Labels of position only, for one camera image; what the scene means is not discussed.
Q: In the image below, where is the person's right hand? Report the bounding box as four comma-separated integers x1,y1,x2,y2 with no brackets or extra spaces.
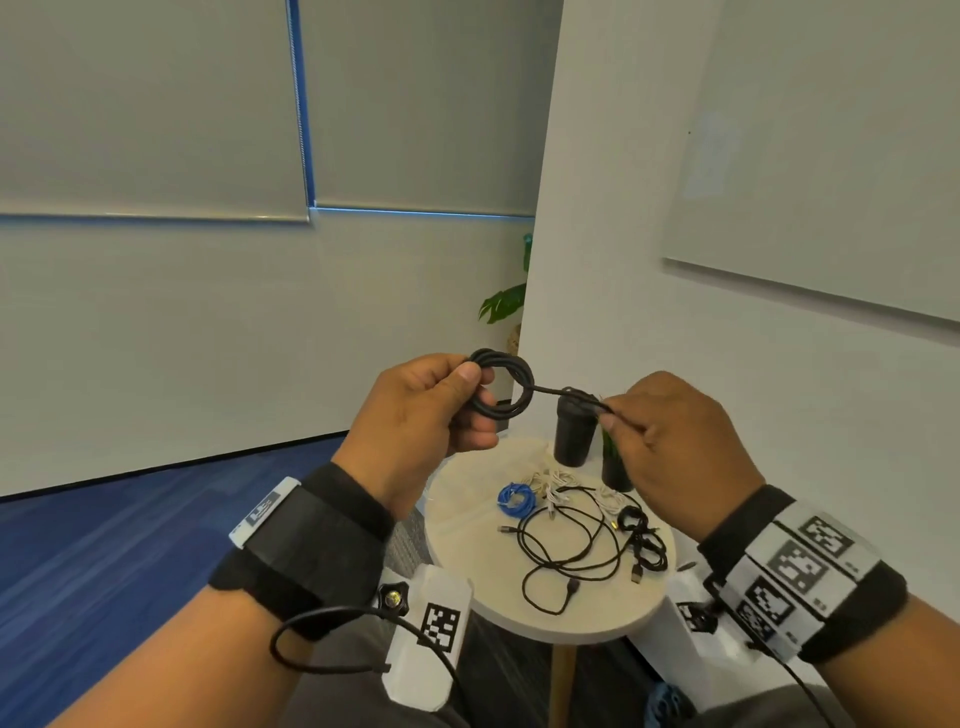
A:
597,370,766,546

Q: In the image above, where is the person's left hand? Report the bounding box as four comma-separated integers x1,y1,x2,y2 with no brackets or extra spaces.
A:
332,352,501,521

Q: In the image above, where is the thick black cable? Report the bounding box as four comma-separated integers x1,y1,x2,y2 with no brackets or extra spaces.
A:
465,347,615,422

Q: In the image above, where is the person's right forearm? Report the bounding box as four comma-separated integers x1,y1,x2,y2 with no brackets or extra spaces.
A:
780,596,960,728

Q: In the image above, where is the person's left forearm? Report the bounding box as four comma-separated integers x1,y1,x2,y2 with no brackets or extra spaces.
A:
46,581,320,728

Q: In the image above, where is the tall black cylinder cup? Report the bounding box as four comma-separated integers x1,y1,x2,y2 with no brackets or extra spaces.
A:
553,393,600,468
600,426,638,495

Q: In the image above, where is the green leafy plant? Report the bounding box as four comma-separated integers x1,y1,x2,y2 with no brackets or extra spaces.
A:
479,233,534,326

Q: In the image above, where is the round white side table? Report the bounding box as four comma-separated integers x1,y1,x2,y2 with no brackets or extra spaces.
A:
423,434,678,647

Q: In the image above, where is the black wristband with white tag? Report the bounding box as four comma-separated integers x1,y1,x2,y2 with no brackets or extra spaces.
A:
207,462,397,642

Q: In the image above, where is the black wristband with marker tags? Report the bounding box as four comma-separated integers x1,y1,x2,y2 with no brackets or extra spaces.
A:
697,484,909,666

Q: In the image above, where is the wooden table leg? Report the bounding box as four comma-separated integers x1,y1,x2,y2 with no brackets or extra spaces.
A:
548,642,579,728

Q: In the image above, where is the person's blue shoe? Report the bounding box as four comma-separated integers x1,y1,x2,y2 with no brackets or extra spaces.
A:
645,681,697,728

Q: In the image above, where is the narrow grey roller blind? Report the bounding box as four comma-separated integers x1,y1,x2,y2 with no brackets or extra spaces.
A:
297,0,565,219

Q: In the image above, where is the wide grey roller blind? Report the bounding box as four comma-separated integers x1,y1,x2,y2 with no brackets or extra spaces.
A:
0,0,311,224

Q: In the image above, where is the white tangled cable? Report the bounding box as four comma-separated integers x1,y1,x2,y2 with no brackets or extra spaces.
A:
523,468,581,520

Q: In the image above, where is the black bundled usb cable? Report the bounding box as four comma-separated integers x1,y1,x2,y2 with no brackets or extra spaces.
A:
613,505,670,587

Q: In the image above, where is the blue coiled cable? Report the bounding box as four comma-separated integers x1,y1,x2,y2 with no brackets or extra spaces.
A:
495,481,537,519

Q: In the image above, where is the long loose black cable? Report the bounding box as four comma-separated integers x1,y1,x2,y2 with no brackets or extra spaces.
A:
497,486,625,617

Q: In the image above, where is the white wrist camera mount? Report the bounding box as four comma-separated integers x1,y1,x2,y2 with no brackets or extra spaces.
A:
377,563,475,711
651,568,753,676

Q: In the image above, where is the thin black wrist camera cable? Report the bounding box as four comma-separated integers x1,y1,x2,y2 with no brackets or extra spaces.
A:
269,605,468,678
703,576,835,728

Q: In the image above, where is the wall whiteboard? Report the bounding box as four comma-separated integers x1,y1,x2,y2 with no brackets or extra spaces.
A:
661,0,960,325

